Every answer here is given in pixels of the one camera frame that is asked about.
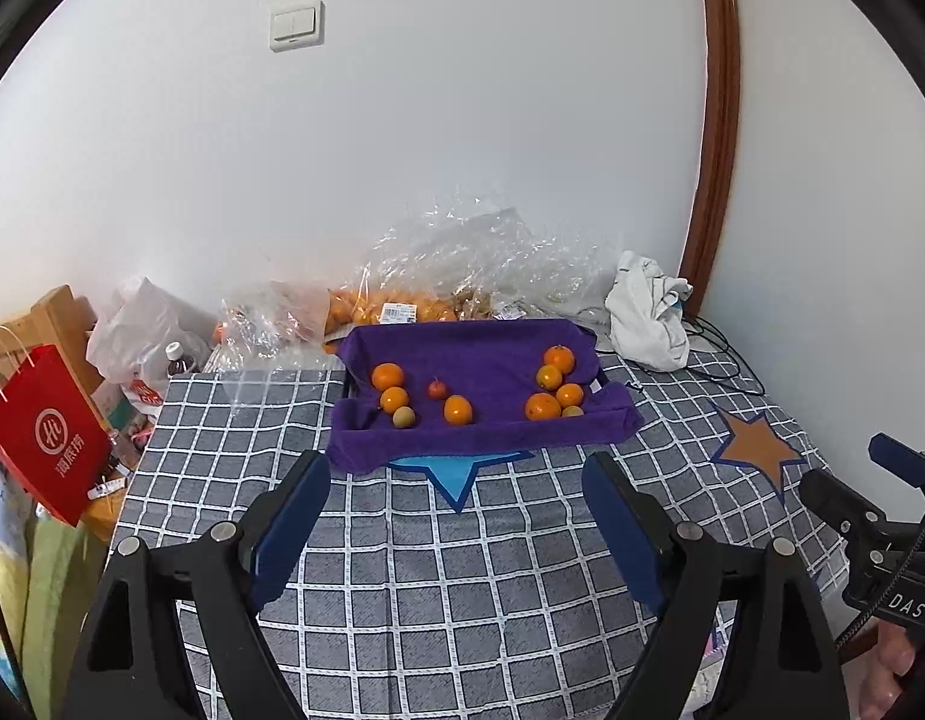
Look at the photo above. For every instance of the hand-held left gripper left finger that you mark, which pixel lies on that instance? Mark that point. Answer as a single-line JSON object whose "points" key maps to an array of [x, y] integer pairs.
{"points": [[289, 532]]}

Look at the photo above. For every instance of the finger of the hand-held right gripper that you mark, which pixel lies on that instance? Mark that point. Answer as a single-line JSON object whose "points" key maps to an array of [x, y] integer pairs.
{"points": [[837, 499], [905, 459]]}

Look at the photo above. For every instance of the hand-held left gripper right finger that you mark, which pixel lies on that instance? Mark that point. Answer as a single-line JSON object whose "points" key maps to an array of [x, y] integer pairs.
{"points": [[627, 540]]}

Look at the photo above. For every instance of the small orange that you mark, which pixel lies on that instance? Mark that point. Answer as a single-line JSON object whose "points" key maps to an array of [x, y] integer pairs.
{"points": [[549, 376], [558, 357]]}

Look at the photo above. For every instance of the small red fruit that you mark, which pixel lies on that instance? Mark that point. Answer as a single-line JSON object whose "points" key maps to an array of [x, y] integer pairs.
{"points": [[437, 388]]}

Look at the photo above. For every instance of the purple towel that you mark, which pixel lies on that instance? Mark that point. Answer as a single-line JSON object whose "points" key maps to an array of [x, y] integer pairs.
{"points": [[492, 360]]}

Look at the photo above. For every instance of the person's right hand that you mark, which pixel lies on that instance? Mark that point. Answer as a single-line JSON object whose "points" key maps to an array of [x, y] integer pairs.
{"points": [[894, 671]]}

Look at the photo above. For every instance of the flat clear zip bag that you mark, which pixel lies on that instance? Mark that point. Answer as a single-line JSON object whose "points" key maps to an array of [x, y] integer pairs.
{"points": [[267, 386]]}

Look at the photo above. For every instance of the grey checked bedsheet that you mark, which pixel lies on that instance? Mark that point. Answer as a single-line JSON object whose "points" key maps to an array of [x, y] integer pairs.
{"points": [[432, 577]]}

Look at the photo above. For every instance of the orange wooden side table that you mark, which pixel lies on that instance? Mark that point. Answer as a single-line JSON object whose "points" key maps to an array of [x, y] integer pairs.
{"points": [[102, 517]]}

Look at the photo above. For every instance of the small white tube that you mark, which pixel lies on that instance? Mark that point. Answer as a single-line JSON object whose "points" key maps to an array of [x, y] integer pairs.
{"points": [[106, 487]]}

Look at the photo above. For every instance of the dark bottle with white cap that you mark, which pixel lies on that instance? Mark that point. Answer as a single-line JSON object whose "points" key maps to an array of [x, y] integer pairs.
{"points": [[178, 361]]}

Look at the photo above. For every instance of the white and green box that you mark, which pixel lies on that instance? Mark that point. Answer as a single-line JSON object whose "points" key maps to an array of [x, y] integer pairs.
{"points": [[117, 412]]}

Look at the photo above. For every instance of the small crumpled clear plastic bag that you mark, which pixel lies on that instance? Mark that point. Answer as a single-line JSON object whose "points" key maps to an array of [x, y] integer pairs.
{"points": [[282, 315]]}

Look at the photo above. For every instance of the crumpled white cloth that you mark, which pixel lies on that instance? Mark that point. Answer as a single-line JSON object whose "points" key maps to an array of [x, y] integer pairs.
{"points": [[646, 322]]}

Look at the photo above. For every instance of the clear bag of oranges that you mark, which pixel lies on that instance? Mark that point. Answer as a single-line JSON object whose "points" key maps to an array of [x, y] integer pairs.
{"points": [[357, 307]]}

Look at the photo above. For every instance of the green cloth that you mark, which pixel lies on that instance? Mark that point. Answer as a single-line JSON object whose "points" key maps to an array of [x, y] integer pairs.
{"points": [[49, 600]]}

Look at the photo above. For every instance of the white plastic bag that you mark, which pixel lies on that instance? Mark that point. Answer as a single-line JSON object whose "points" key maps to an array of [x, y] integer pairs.
{"points": [[143, 322]]}

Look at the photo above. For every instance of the red paper bag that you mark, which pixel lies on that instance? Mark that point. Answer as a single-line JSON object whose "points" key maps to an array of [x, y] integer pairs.
{"points": [[42, 435]]}

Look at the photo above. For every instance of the clear bag of brown longans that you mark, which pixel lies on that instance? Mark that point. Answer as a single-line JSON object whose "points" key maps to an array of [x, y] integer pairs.
{"points": [[477, 304]]}

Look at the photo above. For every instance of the yellow patterned pillow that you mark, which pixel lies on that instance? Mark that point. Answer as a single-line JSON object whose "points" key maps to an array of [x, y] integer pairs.
{"points": [[1, 540]]}

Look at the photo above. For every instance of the large crumpled clear plastic bag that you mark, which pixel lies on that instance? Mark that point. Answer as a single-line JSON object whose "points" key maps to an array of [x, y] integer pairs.
{"points": [[470, 240]]}

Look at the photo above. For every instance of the brown wooden door frame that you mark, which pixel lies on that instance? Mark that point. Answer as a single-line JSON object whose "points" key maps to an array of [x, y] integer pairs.
{"points": [[721, 127]]}

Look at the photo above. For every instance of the white light switch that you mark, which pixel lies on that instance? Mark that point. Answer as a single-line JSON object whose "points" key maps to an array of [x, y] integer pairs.
{"points": [[297, 26]]}

